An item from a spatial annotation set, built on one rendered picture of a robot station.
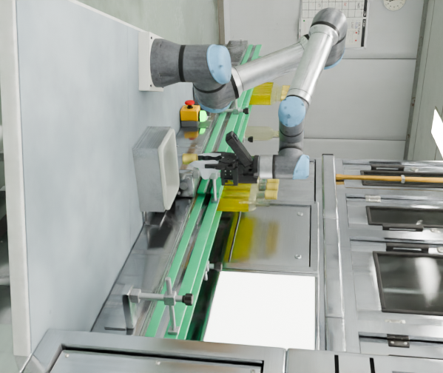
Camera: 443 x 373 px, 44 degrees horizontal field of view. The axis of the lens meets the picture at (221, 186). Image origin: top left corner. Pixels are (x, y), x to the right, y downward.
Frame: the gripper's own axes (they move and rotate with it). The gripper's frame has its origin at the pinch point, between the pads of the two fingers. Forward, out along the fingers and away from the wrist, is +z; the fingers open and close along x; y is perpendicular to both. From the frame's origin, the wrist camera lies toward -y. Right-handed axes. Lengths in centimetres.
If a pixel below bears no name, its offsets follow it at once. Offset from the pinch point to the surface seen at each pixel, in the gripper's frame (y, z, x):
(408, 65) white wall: 156, -171, 607
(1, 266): 41, 72, -7
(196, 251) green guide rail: 22.0, -2.3, -18.4
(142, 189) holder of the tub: 6.7, 15.5, -8.1
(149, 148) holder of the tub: -7.4, 11.7, -7.9
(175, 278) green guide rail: 22.1, 1.4, -31.2
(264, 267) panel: 38.5, -21.5, -3.2
